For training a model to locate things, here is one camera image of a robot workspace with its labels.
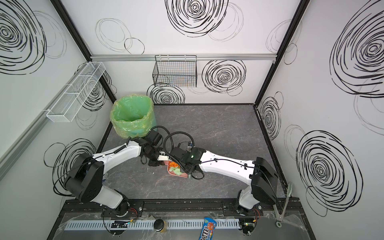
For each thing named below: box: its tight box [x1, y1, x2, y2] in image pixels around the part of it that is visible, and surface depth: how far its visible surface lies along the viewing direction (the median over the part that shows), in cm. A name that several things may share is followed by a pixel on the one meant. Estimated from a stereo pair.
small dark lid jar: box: [153, 219, 167, 233], surface depth 63 cm
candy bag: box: [198, 217, 217, 240], surface depth 69 cm
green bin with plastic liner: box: [110, 94, 158, 139], surface depth 84 cm
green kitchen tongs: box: [273, 182, 293, 228], surface depth 72 cm
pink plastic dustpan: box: [163, 160, 189, 178], surface depth 85 cm
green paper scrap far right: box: [169, 167, 183, 176], surface depth 85 cm
